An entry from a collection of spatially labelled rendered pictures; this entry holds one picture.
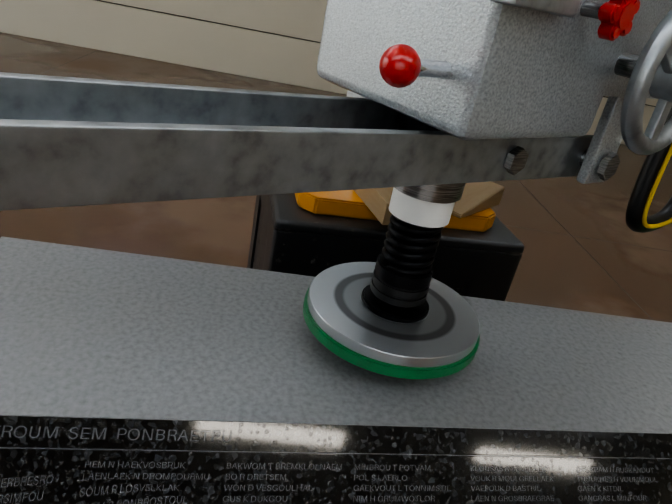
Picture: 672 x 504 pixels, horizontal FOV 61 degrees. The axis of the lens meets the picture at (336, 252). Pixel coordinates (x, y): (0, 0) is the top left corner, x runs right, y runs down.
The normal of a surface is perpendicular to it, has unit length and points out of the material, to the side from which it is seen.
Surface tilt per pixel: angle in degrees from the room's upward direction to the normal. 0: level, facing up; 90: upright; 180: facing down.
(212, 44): 90
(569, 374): 0
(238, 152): 90
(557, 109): 90
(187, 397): 0
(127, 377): 0
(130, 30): 90
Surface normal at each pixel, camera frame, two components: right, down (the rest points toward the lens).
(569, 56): 0.59, 0.45
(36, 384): 0.18, -0.88
